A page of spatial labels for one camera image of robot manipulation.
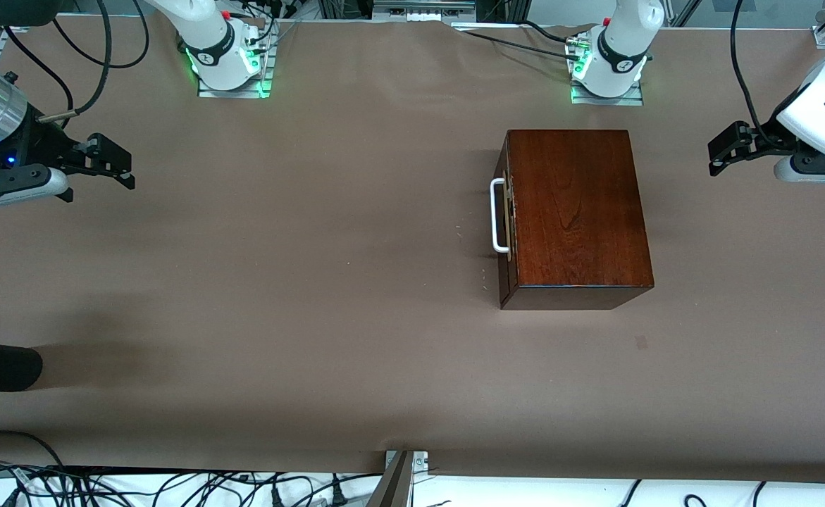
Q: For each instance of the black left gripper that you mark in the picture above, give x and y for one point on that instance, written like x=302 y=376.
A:
x=768 y=136

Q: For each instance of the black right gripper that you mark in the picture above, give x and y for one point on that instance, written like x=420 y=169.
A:
x=34 y=140

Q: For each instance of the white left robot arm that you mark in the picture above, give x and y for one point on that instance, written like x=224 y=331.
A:
x=622 y=49

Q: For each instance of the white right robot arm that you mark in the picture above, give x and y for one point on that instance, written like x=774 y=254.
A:
x=209 y=42

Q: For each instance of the dark brown wooden box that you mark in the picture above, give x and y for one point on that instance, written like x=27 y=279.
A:
x=581 y=211

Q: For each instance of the brown paper table cover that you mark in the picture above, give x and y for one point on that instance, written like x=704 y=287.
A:
x=313 y=282

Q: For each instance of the grey metal beam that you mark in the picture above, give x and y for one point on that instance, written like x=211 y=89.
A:
x=392 y=486

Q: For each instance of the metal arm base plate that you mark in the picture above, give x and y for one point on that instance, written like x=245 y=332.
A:
x=232 y=91
x=606 y=100

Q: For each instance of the aluminium frame extrusion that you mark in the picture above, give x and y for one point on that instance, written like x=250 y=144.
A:
x=423 y=8

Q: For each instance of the silver metal bracket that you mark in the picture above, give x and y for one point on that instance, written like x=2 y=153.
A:
x=420 y=460

